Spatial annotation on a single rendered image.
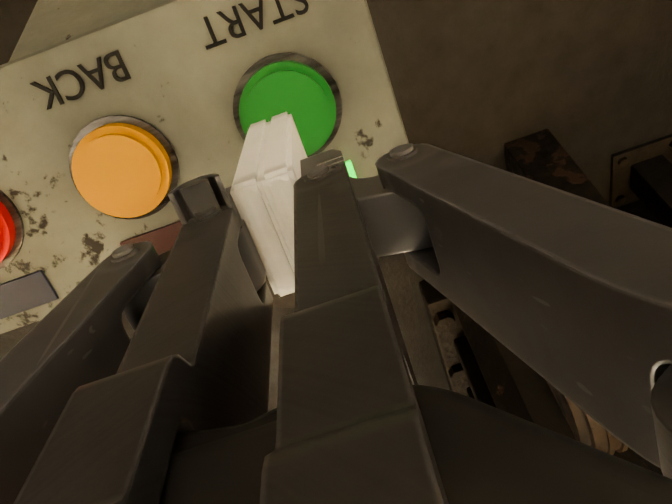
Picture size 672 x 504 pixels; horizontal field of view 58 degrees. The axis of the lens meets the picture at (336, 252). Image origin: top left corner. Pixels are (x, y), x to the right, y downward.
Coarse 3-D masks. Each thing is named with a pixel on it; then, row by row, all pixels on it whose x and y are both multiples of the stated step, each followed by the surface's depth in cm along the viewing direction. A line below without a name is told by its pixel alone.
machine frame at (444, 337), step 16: (624, 208) 120; (640, 208) 118; (432, 288) 122; (432, 304) 120; (448, 304) 121; (432, 320) 124; (448, 320) 121; (448, 336) 128; (464, 336) 127; (448, 352) 132; (464, 352) 124; (448, 368) 137; (464, 368) 122; (464, 384) 142; (480, 384) 118; (480, 400) 116; (640, 464) 87
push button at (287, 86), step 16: (272, 64) 24; (288, 64) 24; (304, 64) 25; (256, 80) 24; (272, 80) 24; (288, 80) 24; (304, 80) 24; (320, 80) 25; (256, 96) 24; (272, 96) 24; (288, 96) 24; (304, 96) 24; (320, 96) 24; (240, 112) 25; (256, 112) 25; (272, 112) 25; (288, 112) 25; (304, 112) 25; (320, 112) 25; (304, 128) 25; (320, 128) 25; (304, 144) 25; (320, 144) 26
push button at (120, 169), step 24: (96, 144) 25; (120, 144) 25; (144, 144) 25; (72, 168) 25; (96, 168) 25; (120, 168) 25; (144, 168) 25; (168, 168) 26; (96, 192) 25; (120, 192) 26; (144, 192) 26; (120, 216) 26
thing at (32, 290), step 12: (24, 276) 28; (36, 276) 28; (0, 288) 28; (12, 288) 28; (24, 288) 28; (36, 288) 28; (48, 288) 28; (0, 300) 28; (12, 300) 28; (24, 300) 28; (36, 300) 28; (48, 300) 28; (0, 312) 28; (12, 312) 28
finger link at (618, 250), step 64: (448, 192) 10; (512, 192) 9; (448, 256) 11; (512, 256) 8; (576, 256) 7; (640, 256) 6; (512, 320) 9; (576, 320) 7; (640, 320) 6; (576, 384) 8; (640, 384) 7; (640, 448) 7
